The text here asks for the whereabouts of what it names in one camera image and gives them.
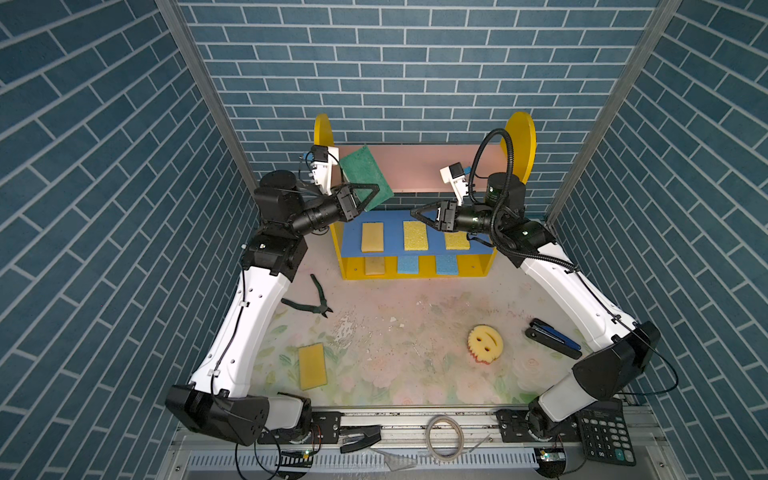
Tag bright yellow sponge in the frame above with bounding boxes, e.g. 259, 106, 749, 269
403, 221, 429, 251
444, 232, 470, 251

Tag yellow smiley face sponge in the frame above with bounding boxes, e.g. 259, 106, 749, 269
467, 325, 504, 364

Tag blue sponge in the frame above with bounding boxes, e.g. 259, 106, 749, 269
435, 255, 459, 276
397, 256, 420, 275

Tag aluminium front rail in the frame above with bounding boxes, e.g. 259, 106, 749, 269
158, 405, 683, 479

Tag black stapler on rail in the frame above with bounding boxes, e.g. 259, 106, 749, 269
339, 425, 381, 454

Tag pale yellow orange-backed sponge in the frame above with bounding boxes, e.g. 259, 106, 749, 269
364, 257, 386, 276

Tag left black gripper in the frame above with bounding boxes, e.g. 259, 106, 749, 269
286, 185, 376, 241

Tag black corrugated cable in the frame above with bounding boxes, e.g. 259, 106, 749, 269
467, 128, 577, 271

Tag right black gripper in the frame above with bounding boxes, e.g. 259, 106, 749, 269
412, 200, 504, 239

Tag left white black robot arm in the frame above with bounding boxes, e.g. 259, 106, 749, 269
165, 170, 379, 446

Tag black desk calculator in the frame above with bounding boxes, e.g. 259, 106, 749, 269
576, 399, 636, 466

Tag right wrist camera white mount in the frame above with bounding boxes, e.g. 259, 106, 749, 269
440, 162, 469, 206

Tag green scouring pad sponge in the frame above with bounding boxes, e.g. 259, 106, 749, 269
340, 146, 394, 211

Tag yellow shelf with coloured boards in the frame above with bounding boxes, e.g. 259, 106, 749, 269
313, 112, 538, 281

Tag green handled cutting pliers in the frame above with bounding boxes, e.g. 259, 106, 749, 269
280, 273, 334, 319

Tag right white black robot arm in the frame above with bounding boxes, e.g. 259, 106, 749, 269
411, 164, 660, 439

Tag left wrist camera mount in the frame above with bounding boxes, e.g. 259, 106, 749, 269
306, 145, 339, 196

